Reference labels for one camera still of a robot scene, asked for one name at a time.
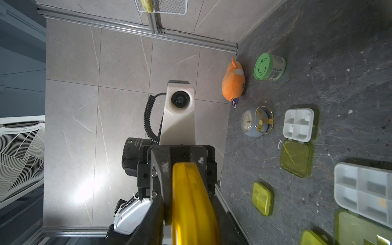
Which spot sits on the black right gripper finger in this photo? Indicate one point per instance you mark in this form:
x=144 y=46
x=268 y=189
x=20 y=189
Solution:
x=229 y=231

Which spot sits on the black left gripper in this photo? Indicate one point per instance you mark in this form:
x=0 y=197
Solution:
x=150 y=231

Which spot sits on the amber pillbox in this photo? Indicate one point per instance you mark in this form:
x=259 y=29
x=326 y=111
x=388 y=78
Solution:
x=193 y=218

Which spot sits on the small green pillbox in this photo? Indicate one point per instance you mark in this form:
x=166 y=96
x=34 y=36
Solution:
x=296 y=152
x=262 y=198

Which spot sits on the large green six-cell pillbox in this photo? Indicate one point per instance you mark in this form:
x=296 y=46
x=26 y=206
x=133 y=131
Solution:
x=309 y=237

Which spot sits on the grey alarm clock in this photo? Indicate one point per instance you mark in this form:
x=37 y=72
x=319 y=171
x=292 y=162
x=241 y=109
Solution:
x=256 y=122

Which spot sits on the orange plush toy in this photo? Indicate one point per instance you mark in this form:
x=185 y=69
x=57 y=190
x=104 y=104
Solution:
x=233 y=83

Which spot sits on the green lidded round jar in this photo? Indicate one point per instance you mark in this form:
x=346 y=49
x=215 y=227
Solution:
x=269 y=67

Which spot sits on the yellow packet in basket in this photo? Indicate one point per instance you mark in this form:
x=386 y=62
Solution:
x=147 y=6

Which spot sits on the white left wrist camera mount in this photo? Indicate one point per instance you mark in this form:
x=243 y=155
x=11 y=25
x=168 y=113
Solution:
x=178 y=124

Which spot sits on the white wire wall basket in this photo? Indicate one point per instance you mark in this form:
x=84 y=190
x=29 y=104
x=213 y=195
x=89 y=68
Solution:
x=178 y=7

